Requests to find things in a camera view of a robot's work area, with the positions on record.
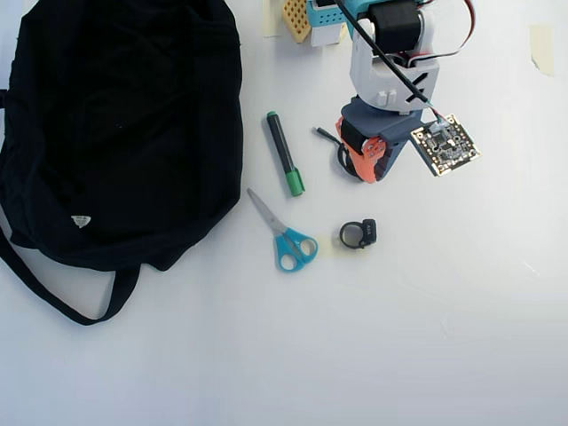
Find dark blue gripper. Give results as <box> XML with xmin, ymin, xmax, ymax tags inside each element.
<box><xmin>335</xmin><ymin>96</ymin><xmax>423</xmax><ymax>184</ymax></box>

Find black ring clip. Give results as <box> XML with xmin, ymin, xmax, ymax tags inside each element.
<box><xmin>338</xmin><ymin>217</ymin><xmax>380</xmax><ymax>251</ymax></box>

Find black fabric bag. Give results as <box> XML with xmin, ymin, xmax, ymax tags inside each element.
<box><xmin>0</xmin><ymin>0</ymin><xmax>244</xmax><ymax>327</ymax></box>

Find black marker with green cap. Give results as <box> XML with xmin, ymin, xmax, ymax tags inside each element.
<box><xmin>265</xmin><ymin>111</ymin><xmax>306</xmax><ymax>198</ymax></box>

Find short beige masking tape piece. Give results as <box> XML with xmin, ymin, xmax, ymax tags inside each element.
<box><xmin>315</xmin><ymin>234</ymin><xmax>345</xmax><ymax>258</ymax></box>

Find yellow perforated block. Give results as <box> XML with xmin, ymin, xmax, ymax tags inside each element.
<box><xmin>281</xmin><ymin>0</ymin><xmax>312</xmax><ymax>44</ymax></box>

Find long beige masking tape strip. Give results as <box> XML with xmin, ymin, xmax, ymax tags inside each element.
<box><xmin>261</xmin><ymin>0</ymin><xmax>285</xmax><ymax>37</ymax></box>

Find large beige masking tape piece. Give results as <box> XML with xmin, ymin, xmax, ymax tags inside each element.
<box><xmin>529</xmin><ymin>24</ymin><xmax>556</xmax><ymax>76</ymax></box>

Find coiled black braided cable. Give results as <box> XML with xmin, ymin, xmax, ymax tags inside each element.
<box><xmin>312</xmin><ymin>125</ymin><xmax>356</xmax><ymax>179</ymax></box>

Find bare camera circuit board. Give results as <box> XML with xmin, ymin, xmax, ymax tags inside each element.
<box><xmin>409</xmin><ymin>113</ymin><xmax>483</xmax><ymax>178</ymax></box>

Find black camera cable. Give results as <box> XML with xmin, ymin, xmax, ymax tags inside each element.
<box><xmin>333</xmin><ymin>0</ymin><xmax>438</xmax><ymax>110</ymax></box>

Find blue handled scissors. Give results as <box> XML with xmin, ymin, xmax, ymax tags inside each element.
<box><xmin>246</xmin><ymin>187</ymin><xmax>320</xmax><ymax>273</ymax></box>

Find white red black servo wires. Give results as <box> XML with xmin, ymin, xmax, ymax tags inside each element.
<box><xmin>401</xmin><ymin>0</ymin><xmax>477</xmax><ymax>70</ymax></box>

